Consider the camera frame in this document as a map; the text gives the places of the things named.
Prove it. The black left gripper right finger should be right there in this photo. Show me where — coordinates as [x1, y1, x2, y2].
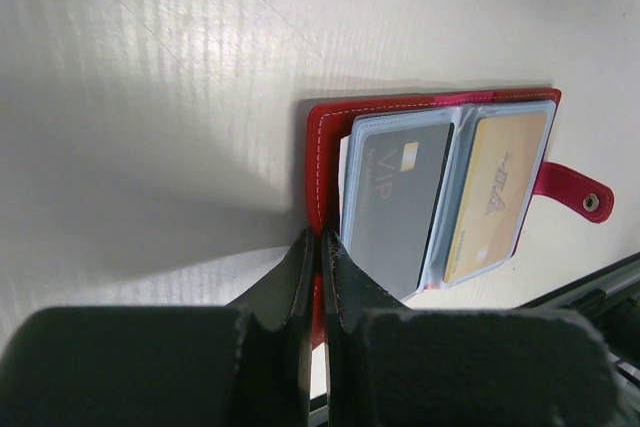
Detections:
[321, 231, 620, 426]

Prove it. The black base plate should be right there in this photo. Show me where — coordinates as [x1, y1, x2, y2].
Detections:
[523, 254, 639, 408]

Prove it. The gold credit card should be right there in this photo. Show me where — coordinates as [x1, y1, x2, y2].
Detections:
[444, 112, 548, 283]

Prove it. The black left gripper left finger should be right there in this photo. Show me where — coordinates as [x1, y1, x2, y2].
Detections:
[1, 230, 315, 426]

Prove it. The red leather card holder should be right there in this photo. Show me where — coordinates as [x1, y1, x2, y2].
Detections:
[305, 87, 615, 353]

